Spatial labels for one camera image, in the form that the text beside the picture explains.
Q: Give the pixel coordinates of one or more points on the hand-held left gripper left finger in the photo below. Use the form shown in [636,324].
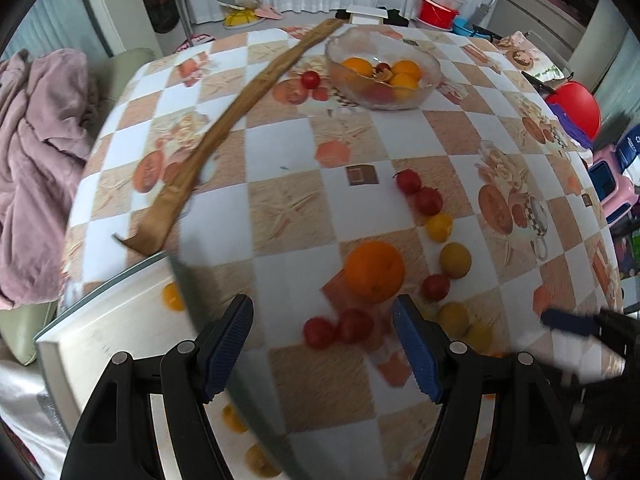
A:
[227,345]

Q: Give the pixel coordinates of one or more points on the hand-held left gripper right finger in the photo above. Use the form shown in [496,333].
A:
[417,345]

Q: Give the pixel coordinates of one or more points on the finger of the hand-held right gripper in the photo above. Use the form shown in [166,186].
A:
[570,321]

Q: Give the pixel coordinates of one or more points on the olive yellow cherry tomato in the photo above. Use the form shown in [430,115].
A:
[452,317]
[455,260]
[479,335]
[232,417]

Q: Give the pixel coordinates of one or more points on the large orange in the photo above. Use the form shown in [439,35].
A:
[404,82]
[375,271]
[405,67]
[357,66]

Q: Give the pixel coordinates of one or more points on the white square tray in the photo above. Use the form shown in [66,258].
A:
[100,340]

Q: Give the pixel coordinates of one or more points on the red cherry tomato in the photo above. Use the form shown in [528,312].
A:
[319,332]
[310,79]
[354,325]
[382,66]
[408,181]
[435,287]
[380,93]
[429,201]

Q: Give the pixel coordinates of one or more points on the clear glass bowl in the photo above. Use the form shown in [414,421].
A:
[350,92]

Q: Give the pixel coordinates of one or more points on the dark display shelf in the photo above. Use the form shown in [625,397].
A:
[631,245]

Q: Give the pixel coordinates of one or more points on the pink plastic stool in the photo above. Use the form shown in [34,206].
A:
[620,180]

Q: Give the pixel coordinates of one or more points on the checkered printed tablecloth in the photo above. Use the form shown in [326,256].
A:
[300,200]

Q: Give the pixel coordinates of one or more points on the blue and white bag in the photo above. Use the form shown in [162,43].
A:
[632,150]

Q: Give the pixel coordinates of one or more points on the purple cloth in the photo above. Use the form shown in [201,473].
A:
[570,129]

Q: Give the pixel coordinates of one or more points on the red plastic chair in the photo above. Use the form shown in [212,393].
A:
[580,105]

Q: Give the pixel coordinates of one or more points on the white cloth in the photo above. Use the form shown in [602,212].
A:
[20,410]

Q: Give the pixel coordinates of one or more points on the long wooden back scratcher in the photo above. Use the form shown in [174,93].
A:
[225,125]

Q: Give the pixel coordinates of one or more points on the black folding stand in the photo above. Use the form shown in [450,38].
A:
[537,82]

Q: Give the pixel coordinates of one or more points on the pink blanket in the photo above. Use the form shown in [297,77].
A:
[40,160]

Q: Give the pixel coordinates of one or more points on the printed cushion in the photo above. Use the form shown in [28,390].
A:
[525,57]

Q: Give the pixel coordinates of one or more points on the pale green sofa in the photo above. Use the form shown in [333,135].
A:
[125,67]

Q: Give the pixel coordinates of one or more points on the grey low cabinet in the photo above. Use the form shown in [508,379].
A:
[530,10]

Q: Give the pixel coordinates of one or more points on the blue plastic basin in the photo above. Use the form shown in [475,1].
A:
[461,25]

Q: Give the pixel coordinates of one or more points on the yellow plastic basin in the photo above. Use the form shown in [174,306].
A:
[240,18]

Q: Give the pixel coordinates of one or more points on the white low stool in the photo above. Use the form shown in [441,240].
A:
[367,12]

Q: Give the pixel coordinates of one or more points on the pink slipper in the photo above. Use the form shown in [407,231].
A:
[267,10]

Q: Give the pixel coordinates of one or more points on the red plastic basin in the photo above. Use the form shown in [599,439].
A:
[440,7]

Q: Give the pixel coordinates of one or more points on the red mop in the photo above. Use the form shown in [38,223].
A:
[181,5]

